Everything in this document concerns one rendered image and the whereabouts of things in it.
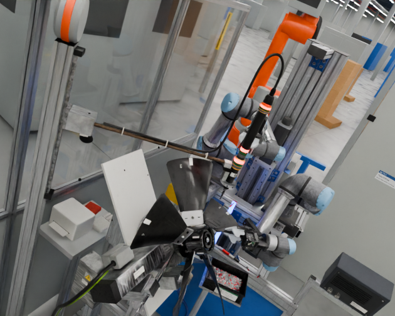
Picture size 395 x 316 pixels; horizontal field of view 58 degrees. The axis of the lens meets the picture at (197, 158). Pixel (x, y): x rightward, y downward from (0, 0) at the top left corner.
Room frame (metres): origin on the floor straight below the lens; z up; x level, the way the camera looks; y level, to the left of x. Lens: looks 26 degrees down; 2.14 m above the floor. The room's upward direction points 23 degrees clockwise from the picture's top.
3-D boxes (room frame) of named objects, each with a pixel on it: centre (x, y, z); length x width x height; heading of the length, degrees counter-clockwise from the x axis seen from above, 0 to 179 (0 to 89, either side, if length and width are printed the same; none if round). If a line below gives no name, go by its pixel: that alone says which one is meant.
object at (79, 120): (1.13, 0.45, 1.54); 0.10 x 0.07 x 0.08; 106
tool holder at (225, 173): (1.30, -0.15, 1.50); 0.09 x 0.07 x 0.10; 106
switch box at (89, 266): (1.20, 0.23, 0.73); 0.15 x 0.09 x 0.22; 71
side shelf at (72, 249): (1.38, 0.40, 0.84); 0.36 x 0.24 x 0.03; 161
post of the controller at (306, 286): (1.46, -0.78, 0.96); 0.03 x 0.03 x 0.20; 71
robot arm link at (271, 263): (1.45, -0.53, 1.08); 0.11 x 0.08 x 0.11; 68
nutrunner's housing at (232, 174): (1.30, -0.16, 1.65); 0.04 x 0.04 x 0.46
